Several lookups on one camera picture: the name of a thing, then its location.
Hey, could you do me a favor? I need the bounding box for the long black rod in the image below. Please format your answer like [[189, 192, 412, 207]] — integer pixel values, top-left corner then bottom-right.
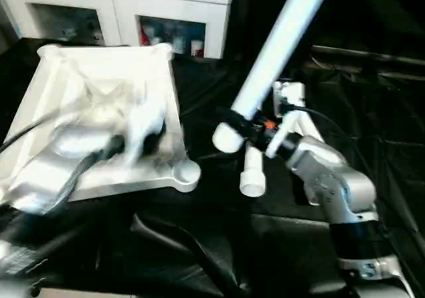
[[311, 44, 425, 65]]

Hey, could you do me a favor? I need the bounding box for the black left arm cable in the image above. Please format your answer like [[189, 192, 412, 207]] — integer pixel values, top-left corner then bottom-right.
[[0, 110, 126, 209]]

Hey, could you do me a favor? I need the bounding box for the black mat cover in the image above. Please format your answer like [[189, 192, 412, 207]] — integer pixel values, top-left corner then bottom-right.
[[0, 37, 425, 298]]

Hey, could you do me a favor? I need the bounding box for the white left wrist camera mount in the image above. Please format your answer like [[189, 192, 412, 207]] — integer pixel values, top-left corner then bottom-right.
[[126, 98, 167, 166]]

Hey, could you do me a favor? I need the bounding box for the white plastic table leg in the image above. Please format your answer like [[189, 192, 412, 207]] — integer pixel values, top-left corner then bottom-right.
[[239, 145, 266, 198], [212, 0, 336, 155], [298, 112, 321, 139], [272, 80, 323, 208]]

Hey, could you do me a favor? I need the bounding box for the white cabinet with glass doors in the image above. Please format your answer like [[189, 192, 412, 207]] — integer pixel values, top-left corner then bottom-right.
[[0, 0, 232, 60]]

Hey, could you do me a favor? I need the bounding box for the white plastic table top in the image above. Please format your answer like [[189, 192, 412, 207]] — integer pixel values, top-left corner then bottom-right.
[[0, 42, 203, 209]]

